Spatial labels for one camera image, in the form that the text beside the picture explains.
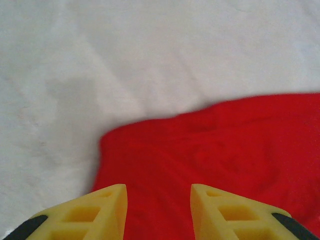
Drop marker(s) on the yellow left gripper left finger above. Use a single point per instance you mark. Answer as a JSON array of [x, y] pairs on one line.
[[95, 220]]

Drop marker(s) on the red t-shirt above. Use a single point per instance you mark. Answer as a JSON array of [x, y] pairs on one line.
[[225, 150]]

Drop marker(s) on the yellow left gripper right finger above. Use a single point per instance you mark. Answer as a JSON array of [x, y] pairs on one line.
[[225, 220]]

